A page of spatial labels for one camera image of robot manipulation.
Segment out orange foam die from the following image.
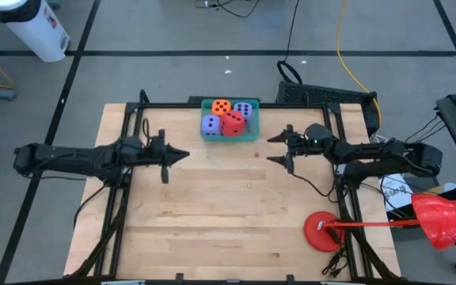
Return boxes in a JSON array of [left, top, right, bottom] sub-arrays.
[[211, 98, 232, 117]]

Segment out teal translucent plastic bin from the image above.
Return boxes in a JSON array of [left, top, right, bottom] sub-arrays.
[[199, 97, 261, 143]]

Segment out purple foam die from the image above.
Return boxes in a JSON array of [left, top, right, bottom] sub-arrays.
[[232, 101, 253, 122], [200, 114, 223, 138]]

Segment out red desk lamp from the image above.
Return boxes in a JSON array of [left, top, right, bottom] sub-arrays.
[[303, 192, 456, 253]]

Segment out yellow hanging cable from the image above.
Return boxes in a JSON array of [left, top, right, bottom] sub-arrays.
[[335, 0, 383, 124]]

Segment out black power cord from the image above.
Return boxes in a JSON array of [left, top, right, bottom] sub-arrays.
[[321, 247, 351, 279]]

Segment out black table frame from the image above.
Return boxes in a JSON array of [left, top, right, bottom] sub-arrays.
[[67, 89, 405, 285]]

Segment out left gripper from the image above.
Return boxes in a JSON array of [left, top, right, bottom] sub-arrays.
[[148, 129, 191, 185]]

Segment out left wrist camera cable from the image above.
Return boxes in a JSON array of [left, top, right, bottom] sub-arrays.
[[142, 117, 152, 147]]

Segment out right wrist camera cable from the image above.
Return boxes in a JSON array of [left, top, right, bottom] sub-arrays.
[[293, 172, 342, 199]]

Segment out red foam die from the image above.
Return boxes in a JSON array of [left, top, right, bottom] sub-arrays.
[[219, 109, 248, 138]]

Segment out black floor cable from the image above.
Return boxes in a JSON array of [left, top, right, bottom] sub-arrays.
[[277, 0, 304, 85]]

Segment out white trash can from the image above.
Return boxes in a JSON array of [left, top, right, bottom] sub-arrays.
[[0, 0, 71, 63]]

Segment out black perforated computer case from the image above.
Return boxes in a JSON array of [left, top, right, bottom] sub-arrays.
[[275, 81, 382, 138]]

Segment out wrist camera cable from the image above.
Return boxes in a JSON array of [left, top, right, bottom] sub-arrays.
[[142, 117, 152, 147], [293, 172, 342, 199]]

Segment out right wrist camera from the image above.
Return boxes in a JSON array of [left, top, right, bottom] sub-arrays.
[[295, 136, 311, 154]]

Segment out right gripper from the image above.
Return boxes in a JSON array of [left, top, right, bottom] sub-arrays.
[[266, 124, 312, 175]]

